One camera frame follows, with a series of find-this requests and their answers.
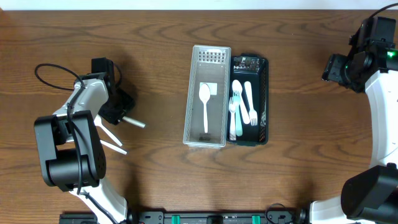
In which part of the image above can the white plastic spoon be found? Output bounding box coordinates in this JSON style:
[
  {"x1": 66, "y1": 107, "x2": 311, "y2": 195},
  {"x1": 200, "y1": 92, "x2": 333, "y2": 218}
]
[
  {"x1": 123, "y1": 116, "x2": 146, "y2": 128},
  {"x1": 100, "y1": 140, "x2": 127, "y2": 155},
  {"x1": 232, "y1": 80, "x2": 250, "y2": 124},
  {"x1": 94, "y1": 114, "x2": 123, "y2": 146},
  {"x1": 199, "y1": 83, "x2": 211, "y2": 133}
]

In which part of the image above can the white plastic fork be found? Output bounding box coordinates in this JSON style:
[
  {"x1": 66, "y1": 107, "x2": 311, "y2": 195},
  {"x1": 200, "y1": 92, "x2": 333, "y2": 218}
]
[
  {"x1": 229, "y1": 97, "x2": 236, "y2": 141},
  {"x1": 244, "y1": 81, "x2": 257, "y2": 126}
]

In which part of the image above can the mint green plastic fork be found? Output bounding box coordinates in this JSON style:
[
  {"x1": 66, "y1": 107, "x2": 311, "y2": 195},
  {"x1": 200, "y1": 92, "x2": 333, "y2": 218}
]
[{"x1": 233, "y1": 91, "x2": 243, "y2": 136}]

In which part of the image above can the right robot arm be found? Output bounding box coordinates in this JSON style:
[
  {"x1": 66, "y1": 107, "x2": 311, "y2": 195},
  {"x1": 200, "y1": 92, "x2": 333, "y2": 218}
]
[{"x1": 308, "y1": 16, "x2": 397, "y2": 223}]

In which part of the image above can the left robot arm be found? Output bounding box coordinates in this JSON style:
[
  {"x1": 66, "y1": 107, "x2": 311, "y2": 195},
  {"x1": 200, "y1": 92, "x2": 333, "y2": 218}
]
[{"x1": 34, "y1": 72, "x2": 138, "y2": 223}]

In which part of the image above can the dark green perforated basket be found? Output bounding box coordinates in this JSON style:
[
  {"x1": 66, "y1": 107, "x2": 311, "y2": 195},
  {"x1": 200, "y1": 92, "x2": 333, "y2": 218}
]
[{"x1": 226, "y1": 54, "x2": 269, "y2": 146}]

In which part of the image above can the white perforated plastic basket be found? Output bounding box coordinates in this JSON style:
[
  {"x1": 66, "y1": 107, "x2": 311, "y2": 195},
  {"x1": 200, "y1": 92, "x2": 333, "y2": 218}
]
[{"x1": 183, "y1": 45, "x2": 231, "y2": 149}]

